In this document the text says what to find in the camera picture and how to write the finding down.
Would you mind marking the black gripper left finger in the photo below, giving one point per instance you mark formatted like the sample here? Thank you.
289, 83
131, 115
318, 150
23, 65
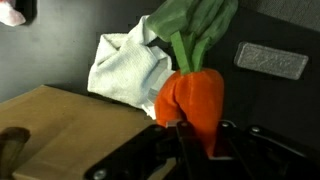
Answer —
143, 155

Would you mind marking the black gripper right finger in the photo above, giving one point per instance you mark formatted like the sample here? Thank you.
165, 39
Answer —
257, 153

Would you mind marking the orange radish plush toy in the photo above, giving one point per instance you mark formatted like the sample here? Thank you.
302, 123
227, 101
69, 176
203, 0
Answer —
193, 93

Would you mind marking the white cloth towel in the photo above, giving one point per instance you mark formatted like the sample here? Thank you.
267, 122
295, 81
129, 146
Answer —
126, 69

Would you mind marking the brown plush animal toy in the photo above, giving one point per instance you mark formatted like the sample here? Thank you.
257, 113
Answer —
12, 142

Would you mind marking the large cardboard box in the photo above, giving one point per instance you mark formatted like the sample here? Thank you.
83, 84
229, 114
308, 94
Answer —
69, 132

